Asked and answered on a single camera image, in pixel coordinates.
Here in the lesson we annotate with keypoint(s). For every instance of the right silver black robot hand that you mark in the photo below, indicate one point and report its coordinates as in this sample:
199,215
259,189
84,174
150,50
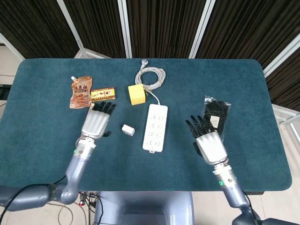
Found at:
211,147

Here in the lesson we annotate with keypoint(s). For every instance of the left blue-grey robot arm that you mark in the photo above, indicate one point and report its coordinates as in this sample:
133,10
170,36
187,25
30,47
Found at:
77,166

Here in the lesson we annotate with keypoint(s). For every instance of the black box device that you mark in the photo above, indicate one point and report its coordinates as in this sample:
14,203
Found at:
4,92

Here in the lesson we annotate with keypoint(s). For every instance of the white metal rack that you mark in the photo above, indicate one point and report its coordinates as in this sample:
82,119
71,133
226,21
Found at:
284,117

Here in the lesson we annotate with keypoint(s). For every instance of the white power strip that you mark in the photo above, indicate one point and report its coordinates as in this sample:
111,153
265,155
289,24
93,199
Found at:
154,138

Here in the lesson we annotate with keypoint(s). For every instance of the black table control panel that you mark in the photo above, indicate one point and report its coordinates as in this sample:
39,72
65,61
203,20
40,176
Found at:
254,193

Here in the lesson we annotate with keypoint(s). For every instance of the blue-grey robot torso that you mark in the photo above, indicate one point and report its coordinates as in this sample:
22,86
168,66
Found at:
143,208

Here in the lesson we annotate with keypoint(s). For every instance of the teal table mat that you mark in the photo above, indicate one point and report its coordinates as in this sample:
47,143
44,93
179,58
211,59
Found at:
140,171

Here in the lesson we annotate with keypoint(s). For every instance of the brown spout pouch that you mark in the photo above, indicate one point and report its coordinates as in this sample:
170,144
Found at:
80,93

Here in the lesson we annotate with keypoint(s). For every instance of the yellow red small box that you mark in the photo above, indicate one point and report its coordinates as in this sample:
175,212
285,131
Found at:
103,94

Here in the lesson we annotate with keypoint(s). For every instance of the black item in plastic bag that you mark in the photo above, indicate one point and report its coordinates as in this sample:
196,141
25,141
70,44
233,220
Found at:
218,107

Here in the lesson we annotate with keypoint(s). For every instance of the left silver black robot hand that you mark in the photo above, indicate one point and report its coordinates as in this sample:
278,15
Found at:
95,123

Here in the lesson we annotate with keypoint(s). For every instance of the white plug adapter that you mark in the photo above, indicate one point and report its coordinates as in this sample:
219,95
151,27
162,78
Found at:
127,130

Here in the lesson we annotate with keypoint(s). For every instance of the white partition frame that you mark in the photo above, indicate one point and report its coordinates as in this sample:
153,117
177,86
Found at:
124,23
281,56
203,23
11,47
70,23

